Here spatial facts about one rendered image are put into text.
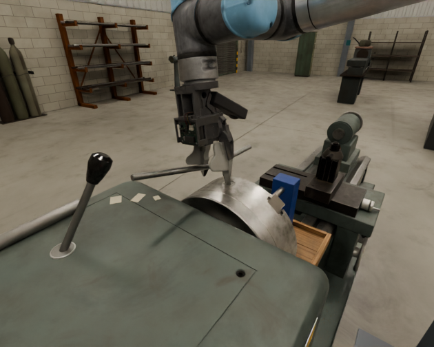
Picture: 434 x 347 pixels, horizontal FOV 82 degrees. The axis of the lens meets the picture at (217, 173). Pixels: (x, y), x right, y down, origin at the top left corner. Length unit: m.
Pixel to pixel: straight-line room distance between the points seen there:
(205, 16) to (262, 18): 0.09
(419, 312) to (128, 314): 2.06
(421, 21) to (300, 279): 14.28
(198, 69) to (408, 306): 2.06
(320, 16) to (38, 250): 0.58
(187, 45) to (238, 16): 0.12
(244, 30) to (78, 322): 0.44
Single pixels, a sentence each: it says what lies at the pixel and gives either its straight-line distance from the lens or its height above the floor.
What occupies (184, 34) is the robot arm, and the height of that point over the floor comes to 1.56.
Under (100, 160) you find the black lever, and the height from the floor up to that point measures 1.40.
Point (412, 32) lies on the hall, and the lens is 14.50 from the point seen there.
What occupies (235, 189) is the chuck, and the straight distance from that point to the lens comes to 0.59.
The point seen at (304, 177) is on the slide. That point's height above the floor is 0.97.
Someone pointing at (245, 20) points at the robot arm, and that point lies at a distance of 0.41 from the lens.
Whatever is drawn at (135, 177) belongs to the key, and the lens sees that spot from 0.44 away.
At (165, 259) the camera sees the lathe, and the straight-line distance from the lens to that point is 0.41.
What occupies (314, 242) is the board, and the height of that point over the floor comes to 0.88.
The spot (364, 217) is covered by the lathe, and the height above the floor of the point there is 0.93.
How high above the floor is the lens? 1.55
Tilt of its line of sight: 28 degrees down
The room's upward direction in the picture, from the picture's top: straight up
